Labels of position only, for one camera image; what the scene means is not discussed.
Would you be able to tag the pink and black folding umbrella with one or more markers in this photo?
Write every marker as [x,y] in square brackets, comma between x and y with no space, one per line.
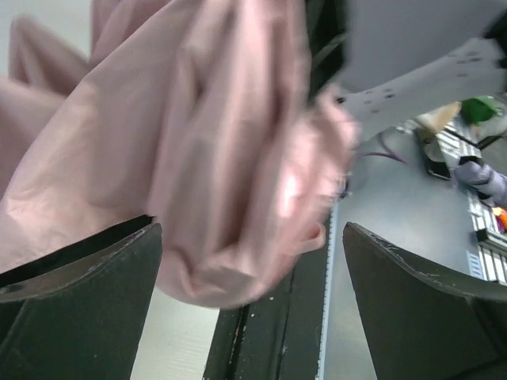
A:
[215,118]

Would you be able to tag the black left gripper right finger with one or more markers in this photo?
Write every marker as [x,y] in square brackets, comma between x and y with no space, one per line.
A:
[421,319]

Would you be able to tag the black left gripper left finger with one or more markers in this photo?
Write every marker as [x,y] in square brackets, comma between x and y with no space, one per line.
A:
[79,312]

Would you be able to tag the green object in background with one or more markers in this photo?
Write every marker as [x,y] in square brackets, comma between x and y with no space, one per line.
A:
[477,110]

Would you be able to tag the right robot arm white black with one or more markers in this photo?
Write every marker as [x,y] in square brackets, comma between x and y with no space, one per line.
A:
[400,59]

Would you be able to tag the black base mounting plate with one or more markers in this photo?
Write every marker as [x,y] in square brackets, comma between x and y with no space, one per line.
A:
[279,335]

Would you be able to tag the grey slotted cable duct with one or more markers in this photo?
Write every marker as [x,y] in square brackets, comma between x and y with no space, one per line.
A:
[332,238]

